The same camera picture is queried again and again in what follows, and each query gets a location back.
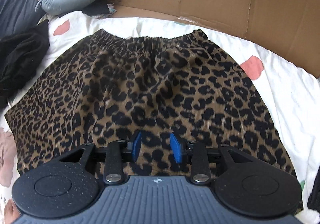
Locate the leopard print skirt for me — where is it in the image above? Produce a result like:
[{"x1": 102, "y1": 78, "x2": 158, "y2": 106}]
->
[{"x1": 5, "y1": 29, "x2": 295, "y2": 175}]

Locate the white patterned bed sheet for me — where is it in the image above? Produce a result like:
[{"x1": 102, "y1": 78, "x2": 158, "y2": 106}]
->
[{"x1": 0, "y1": 10, "x2": 320, "y2": 224}]

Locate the black garment pile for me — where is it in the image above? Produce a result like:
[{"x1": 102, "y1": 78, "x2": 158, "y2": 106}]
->
[{"x1": 1, "y1": 19, "x2": 50, "y2": 109}]

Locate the dark grey pillow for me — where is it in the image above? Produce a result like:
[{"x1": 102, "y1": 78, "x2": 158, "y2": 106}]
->
[{"x1": 0, "y1": 0, "x2": 45, "y2": 38}]

